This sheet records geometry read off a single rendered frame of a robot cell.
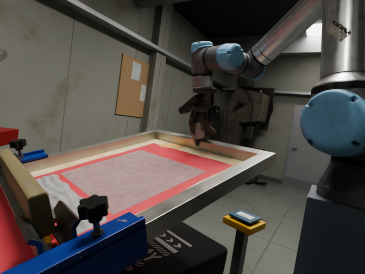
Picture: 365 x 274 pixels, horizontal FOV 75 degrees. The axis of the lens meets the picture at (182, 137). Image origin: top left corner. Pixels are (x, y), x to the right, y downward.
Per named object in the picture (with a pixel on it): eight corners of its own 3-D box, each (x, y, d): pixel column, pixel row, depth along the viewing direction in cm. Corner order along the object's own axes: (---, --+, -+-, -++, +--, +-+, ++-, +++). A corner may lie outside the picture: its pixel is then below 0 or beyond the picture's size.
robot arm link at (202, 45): (201, 39, 75) (185, 43, 82) (202, 75, 78) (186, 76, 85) (219, 41, 80) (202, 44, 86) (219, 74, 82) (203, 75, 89)
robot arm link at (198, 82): (187, 76, 84) (202, 75, 89) (187, 89, 85) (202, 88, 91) (203, 75, 79) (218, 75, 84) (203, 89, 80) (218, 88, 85)
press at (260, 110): (271, 182, 648) (288, 83, 629) (260, 190, 547) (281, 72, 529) (224, 170, 718) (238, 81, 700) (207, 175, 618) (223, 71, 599)
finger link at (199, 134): (201, 149, 84) (203, 123, 83) (189, 145, 89) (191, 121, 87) (206, 148, 87) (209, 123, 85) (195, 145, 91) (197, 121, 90)
